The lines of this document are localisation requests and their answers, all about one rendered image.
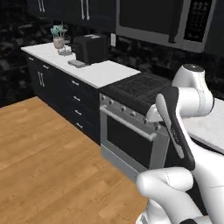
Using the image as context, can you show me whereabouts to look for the silver oven door handle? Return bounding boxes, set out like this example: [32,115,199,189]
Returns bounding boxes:
[99,105,158,143]

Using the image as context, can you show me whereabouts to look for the white wall socket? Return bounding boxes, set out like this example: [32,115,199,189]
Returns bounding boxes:
[109,32,117,48]

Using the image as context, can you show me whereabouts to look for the dark base cupboards with drawers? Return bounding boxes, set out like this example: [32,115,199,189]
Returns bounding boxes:
[24,52,102,146]

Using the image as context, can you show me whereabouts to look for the steel range with black hob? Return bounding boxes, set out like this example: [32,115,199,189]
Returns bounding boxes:
[98,72,177,184]

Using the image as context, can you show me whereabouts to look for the black toaster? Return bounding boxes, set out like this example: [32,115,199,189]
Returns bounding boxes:
[72,33,110,66]

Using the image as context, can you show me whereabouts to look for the small wire stand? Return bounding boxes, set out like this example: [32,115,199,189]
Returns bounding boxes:
[57,45,74,57]

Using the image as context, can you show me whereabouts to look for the green plant in pink pot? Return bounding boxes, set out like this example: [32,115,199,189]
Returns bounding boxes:
[49,24,70,50]

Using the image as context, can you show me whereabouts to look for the grey flat sponge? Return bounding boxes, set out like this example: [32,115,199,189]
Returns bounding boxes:
[66,59,88,69]

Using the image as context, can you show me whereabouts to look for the steel microwave oven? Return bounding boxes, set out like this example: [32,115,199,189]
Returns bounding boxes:
[115,0,219,54]

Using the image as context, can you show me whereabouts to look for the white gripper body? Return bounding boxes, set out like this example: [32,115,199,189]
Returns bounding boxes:
[145,102,165,123]

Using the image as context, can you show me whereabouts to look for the dark upper cupboards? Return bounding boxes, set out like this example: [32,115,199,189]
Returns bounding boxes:
[26,0,118,33]

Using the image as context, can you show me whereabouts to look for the oven door with dark window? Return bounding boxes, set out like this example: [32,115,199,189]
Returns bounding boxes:
[100,108,170,172]

